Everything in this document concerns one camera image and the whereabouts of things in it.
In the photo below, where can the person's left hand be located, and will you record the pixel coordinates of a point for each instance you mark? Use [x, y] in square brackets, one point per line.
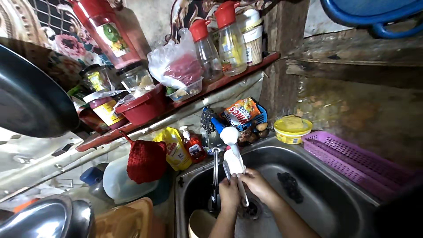
[229, 195]

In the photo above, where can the person's right hand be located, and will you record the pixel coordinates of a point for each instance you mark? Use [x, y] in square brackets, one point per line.
[259, 187]

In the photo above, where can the person's left thumb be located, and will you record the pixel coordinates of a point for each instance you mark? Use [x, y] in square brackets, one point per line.
[234, 180]

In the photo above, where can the person's left fingers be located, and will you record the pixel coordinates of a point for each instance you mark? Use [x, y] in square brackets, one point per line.
[224, 184]

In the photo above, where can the person's right fingers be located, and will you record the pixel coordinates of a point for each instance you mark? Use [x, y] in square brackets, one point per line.
[252, 172]

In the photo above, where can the person's right thumb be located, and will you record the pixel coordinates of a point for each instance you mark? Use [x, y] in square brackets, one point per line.
[245, 178]

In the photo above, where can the metal spoon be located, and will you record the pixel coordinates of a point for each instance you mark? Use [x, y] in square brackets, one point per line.
[226, 169]

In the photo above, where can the white plastic serving spoon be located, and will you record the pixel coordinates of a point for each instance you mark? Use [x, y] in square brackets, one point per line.
[233, 162]

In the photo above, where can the person's left forearm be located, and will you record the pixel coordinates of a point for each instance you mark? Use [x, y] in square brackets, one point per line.
[224, 224]

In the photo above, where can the person's right forearm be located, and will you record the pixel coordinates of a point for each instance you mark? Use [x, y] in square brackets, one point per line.
[290, 216]

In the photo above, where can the pile of brown onions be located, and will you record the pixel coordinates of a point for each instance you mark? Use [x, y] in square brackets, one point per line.
[252, 134]

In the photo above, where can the black scouring pad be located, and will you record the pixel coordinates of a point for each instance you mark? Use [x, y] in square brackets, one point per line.
[290, 188]

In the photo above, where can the red liquid pump bottle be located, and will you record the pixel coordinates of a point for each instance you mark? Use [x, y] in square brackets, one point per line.
[195, 148]

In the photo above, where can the cream plastic bowl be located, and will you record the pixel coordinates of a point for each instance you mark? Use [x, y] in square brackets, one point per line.
[201, 226]

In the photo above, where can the yellow plastic tub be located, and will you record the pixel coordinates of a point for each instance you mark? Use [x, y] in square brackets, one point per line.
[289, 136]

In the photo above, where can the yellow refill pouch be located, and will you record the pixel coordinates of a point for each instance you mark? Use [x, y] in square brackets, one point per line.
[176, 153]

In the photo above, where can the blue plastic basket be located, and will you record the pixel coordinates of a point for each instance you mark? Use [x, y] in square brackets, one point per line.
[262, 114]

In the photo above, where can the orange detergent packet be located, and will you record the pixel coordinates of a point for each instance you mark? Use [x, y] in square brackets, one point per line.
[241, 114]

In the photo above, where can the teal plastic basin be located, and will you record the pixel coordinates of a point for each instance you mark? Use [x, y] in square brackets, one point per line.
[163, 188]

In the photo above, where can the yellow sponge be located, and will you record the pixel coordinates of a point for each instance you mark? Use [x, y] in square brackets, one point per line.
[292, 122]

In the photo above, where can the black patterned bag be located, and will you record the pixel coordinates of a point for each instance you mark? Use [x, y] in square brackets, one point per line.
[207, 121]

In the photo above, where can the stainless steel sink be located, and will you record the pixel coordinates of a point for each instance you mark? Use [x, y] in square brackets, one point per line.
[317, 211]

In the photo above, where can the red crocheted potholder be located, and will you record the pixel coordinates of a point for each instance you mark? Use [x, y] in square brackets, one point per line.
[146, 163]

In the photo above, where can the red wooden shelf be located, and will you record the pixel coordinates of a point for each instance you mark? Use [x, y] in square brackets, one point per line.
[211, 86]

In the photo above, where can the purple perforated plastic basket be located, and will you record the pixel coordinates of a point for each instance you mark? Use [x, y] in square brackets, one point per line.
[350, 158]

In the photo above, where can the clear plastic food container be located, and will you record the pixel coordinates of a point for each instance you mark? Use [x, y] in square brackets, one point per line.
[191, 91]

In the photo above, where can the translucent white plastic container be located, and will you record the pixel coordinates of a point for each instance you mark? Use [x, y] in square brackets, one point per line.
[122, 183]

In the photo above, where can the orange brown plastic basin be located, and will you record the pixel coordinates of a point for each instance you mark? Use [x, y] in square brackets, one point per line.
[124, 221]

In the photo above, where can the red plastic bowl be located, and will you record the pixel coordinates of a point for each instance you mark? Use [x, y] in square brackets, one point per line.
[143, 107]

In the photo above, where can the empty red-capped glass bottle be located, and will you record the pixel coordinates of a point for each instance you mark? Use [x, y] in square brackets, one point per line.
[210, 59]

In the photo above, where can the red-capped bottle with yellow contents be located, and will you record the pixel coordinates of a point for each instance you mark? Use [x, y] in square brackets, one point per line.
[233, 49]

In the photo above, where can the plastic bag with red contents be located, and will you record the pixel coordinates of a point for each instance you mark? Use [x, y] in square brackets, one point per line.
[180, 66]

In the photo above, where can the white-lidded toothpick container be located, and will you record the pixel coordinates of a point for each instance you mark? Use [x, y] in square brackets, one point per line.
[253, 41]

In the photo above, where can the clear jug with blue lid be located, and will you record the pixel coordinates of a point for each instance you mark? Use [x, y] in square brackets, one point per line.
[92, 176]

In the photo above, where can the glass jar with dark lid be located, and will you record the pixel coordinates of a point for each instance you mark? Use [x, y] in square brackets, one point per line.
[134, 79]

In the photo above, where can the purple jar with yellow label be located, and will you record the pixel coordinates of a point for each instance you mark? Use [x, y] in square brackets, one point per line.
[107, 110]

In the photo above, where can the small dark steel lid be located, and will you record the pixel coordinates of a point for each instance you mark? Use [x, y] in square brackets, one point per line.
[82, 218]

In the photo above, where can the green and red packet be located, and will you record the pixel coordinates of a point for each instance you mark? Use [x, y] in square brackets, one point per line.
[86, 114]

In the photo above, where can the wooden beam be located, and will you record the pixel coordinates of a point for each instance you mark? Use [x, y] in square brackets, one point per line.
[357, 54]

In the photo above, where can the glass jar with yellow label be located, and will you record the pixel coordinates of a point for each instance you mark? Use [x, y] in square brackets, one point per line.
[95, 79]

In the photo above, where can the large shiny steel lid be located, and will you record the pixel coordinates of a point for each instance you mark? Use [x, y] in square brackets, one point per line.
[39, 219]

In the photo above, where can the large red bottle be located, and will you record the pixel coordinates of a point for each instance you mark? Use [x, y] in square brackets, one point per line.
[104, 33]

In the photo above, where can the black frying pan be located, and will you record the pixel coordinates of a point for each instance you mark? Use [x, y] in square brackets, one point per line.
[33, 96]

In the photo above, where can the wooden post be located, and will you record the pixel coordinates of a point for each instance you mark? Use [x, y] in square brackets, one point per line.
[282, 59]

